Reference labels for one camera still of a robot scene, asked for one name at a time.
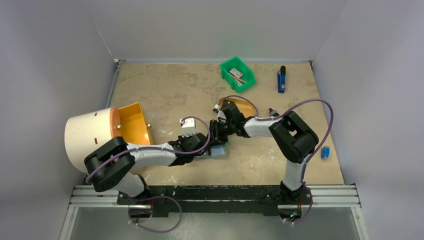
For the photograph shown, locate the teal card holder wallet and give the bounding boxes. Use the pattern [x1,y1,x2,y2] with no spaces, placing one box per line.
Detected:
[194,142,229,160]

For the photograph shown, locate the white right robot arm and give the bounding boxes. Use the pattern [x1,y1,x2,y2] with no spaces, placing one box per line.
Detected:
[209,102,319,204]

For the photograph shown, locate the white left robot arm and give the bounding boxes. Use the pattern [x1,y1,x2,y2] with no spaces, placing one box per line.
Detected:
[84,133,210,205]

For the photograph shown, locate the tan oval tray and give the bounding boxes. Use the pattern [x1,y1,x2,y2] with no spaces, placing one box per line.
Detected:
[218,97,257,118]

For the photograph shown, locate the black grey knob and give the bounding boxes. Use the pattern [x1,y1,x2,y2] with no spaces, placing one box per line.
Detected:
[268,108,280,118]

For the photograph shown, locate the small items in bin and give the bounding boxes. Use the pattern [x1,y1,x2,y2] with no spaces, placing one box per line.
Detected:
[228,68,247,86]

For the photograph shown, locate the green plastic bin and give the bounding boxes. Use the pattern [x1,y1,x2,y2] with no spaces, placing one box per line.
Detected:
[219,56,256,93]

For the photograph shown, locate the orange drawer tray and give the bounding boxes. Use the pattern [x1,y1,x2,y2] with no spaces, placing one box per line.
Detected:
[109,102,153,145]

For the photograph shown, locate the blue black lighter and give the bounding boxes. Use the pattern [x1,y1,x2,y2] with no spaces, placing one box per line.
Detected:
[277,65,286,94]

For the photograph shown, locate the small blue object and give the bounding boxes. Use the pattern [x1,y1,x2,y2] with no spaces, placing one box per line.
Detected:
[320,146,331,160]

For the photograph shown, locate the white cylinder drum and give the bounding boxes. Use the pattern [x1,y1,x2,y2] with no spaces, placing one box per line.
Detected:
[64,107,121,174]

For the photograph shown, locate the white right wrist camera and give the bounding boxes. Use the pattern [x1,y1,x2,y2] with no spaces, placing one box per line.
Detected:
[213,104,227,122]

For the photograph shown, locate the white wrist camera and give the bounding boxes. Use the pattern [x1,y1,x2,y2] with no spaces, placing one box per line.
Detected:
[213,104,227,122]
[180,117,197,138]

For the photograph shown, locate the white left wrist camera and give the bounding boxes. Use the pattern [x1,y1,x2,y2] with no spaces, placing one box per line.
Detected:
[180,117,197,138]

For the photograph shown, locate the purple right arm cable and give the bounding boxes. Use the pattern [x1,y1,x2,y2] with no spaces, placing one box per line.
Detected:
[215,95,335,226]

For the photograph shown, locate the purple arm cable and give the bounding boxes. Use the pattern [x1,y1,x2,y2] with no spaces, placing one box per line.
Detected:
[215,95,335,226]
[85,115,212,234]

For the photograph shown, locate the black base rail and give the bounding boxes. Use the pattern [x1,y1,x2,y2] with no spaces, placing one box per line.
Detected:
[117,184,312,221]

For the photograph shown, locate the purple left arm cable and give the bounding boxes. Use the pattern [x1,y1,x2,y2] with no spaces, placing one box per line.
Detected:
[85,115,212,234]

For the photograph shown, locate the aluminium frame rail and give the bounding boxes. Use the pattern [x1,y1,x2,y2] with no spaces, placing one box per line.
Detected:
[70,185,361,209]

